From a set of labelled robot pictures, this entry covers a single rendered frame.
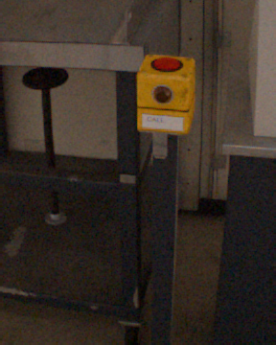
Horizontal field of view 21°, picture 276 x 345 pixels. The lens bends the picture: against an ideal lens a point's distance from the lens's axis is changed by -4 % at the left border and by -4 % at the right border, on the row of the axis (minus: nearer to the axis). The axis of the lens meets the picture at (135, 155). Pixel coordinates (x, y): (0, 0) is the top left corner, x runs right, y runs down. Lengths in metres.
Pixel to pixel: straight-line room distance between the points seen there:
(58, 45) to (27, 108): 0.92
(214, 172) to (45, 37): 0.98
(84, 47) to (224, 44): 0.74
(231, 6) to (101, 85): 0.48
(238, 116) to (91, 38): 0.31
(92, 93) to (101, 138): 0.15
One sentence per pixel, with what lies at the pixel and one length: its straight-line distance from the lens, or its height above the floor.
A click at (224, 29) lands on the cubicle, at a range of 2.02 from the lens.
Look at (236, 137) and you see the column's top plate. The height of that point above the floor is 0.75.
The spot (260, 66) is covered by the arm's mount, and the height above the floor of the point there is 0.88.
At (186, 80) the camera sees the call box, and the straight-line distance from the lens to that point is 1.11.
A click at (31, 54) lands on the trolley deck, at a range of 1.41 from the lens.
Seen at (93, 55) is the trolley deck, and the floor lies 0.82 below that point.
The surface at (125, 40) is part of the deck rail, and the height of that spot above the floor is 0.85.
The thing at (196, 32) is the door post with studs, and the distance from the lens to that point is 2.06.
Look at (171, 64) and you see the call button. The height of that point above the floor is 0.91.
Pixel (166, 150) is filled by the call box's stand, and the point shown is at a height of 0.76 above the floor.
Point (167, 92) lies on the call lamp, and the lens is 1.11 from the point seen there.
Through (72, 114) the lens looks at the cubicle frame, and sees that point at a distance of 2.25.
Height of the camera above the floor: 1.38
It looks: 32 degrees down
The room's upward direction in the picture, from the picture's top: 1 degrees counter-clockwise
